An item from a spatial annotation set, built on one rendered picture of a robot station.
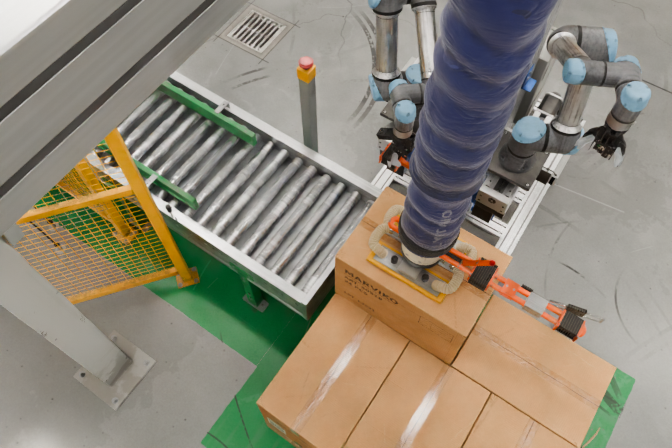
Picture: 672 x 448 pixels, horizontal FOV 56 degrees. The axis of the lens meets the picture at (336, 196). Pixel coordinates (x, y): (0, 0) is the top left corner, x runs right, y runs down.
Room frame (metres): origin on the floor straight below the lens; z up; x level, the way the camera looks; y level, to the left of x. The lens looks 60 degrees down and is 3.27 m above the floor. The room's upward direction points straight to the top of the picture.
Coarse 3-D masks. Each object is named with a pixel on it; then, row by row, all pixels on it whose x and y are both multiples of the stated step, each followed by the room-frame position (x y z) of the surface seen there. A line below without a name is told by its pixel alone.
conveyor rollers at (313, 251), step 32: (160, 96) 2.20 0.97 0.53; (192, 96) 2.18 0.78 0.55; (128, 128) 1.99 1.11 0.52; (160, 128) 1.97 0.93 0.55; (192, 160) 1.77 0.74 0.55; (256, 160) 1.77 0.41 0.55; (160, 192) 1.57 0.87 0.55; (224, 192) 1.58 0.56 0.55; (256, 192) 1.59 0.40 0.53; (288, 192) 1.58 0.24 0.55; (320, 192) 1.58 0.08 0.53; (224, 224) 1.40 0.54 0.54; (288, 224) 1.40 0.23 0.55; (352, 224) 1.40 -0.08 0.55; (288, 256) 1.23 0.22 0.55
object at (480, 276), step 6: (480, 258) 0.97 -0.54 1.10; (474, 270) 0.93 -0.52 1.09; (480, 270) 0.93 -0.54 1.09; (486, 270) 0.93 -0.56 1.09; (492, 270) 0.93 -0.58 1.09; (468, 276) 0.91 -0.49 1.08; (474, 276) 0.90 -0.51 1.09; (480, 276) 0.90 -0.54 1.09; (486, 276) 0.90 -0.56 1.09; (492, 276) 0.90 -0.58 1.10; (474, 282) 0.89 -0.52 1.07; (480, 282) 0.87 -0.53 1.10; (486, 282) 0.88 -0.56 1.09; (480, 288) 0.87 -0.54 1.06; (486, 288) 0.86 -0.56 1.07
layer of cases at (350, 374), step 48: (336, 336) 0.84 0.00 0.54; (384, 336) 0.84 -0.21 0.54; (480, 336) 0.84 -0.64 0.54; (528, 336) 0.84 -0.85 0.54; (288, 384) 0.63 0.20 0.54; (336, 384) 0.63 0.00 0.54; (384, 384) 0.63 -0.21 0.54; (432, 384) 0.63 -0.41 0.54; (480, 384) 0.64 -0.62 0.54; (528, 384) 0.63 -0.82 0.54; (576, 384) 0.63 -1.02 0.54; (288, 432) 0.47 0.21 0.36; (336, 432) 0.44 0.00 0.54; (384, 432) 0.44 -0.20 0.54; (432, 432) 0.44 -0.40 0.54; (480, 432) 0.44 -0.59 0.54; (528, 432) 0.44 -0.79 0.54; (576, 432) 0.44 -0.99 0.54
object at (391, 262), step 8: (392, 248) 1.07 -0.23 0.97; (368, 256) 1.04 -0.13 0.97; (376, 256) 1.04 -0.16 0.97; (392, 256) 1.02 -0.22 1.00; (400, 256) 1.04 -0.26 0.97; (376, 264) 1.00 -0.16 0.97; (384, 264) 1.00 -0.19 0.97; (392, 264) 1.00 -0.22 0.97; (392, 272) 0.97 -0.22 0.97; (400, 272) 0.97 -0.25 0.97; (424, 272) 0.97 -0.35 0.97; (432, 272) 0.97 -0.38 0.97; (400, 280) 0.94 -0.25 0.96; (408, 280) 0.94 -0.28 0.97; (416, 280) 0.93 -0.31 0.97; (424, 280) 0.93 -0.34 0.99; (432, 280) 0.93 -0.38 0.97; (440, 280) 0.93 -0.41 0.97; (416, 288) 0.90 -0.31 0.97; (424, 288) 0.90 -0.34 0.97; (432, 296) 0.87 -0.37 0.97; (440, 296) 0.87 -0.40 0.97
